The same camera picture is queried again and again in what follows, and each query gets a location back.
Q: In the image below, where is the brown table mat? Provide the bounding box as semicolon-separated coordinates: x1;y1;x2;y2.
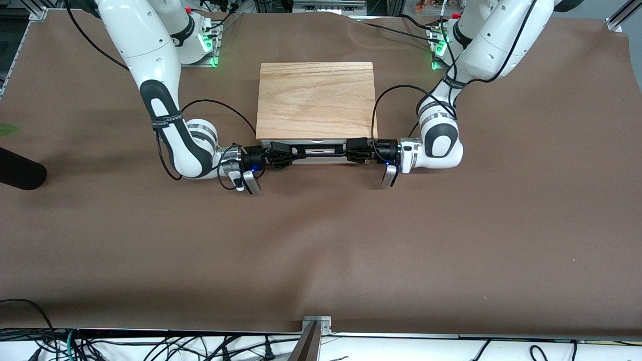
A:
0;10;642;337

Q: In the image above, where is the white-front drawer with black handle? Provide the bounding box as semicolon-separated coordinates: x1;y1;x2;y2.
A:
261;139;374;158

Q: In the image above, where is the grey metal frame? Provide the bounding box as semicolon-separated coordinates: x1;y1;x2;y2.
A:
293;0;367;15

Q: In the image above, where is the black cylinder object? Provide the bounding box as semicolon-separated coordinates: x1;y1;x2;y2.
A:
0;147;48;191

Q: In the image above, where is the thin black table cable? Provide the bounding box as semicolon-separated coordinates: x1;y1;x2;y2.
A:
362;22;437;42

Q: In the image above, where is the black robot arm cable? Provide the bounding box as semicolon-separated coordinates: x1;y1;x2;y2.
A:
371;0;537;151
155;99;257;191

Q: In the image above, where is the black looped floor cable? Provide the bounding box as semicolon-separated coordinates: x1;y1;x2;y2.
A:
0;299;57;361

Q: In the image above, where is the wooden drawer cabinet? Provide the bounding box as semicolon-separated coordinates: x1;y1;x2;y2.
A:
256;62;378;164

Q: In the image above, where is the metal clamp bracket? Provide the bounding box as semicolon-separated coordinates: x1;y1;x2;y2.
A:
302;316;333;335

